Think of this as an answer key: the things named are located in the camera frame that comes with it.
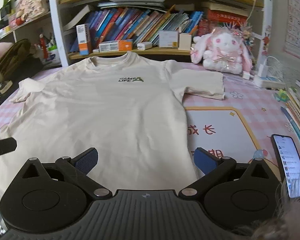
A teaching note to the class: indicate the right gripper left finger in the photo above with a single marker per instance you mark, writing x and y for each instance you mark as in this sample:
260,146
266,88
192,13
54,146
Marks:
47,197

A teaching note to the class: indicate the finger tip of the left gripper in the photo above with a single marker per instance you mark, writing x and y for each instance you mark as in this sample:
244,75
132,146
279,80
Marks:
7,145

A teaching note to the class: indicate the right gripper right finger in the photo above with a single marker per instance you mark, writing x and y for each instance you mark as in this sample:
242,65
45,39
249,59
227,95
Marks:
233,194

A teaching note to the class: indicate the cream t-shirt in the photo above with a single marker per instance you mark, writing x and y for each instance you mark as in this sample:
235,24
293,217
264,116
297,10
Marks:
129,108

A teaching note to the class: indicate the black smartphone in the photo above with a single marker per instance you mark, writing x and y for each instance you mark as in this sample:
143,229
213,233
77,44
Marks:
288,160

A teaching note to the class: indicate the pink checkered desk mat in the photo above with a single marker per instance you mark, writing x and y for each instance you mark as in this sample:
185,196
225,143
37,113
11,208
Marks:
240,124

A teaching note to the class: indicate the olive green bag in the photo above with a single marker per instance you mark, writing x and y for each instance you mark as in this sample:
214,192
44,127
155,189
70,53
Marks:
17,61

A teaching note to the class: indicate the white power strip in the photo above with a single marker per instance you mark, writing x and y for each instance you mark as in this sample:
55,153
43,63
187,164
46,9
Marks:
269,77

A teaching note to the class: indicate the pink white bunny plush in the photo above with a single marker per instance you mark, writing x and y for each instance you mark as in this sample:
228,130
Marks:
221,51

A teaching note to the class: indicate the tall orange white box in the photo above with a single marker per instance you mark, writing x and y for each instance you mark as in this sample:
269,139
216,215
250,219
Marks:
84,41

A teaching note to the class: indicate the floral gift bag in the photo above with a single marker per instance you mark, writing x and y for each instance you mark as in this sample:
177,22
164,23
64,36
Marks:
31,1

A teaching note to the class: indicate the flat orange white box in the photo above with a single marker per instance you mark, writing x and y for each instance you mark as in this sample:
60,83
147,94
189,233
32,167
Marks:
119,45

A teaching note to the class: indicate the cream small box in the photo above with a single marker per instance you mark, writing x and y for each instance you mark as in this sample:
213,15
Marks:
185,41

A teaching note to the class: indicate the white square box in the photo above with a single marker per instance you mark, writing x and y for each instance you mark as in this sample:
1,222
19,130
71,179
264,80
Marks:
168,39

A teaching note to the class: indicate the white power adapter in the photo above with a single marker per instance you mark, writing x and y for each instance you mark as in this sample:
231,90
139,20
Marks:
144,46

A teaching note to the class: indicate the row of colourful books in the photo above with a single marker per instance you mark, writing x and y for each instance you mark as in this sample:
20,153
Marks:
138,23

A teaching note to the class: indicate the wooden white bookshelf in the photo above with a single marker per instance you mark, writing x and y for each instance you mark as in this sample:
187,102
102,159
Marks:
250,19

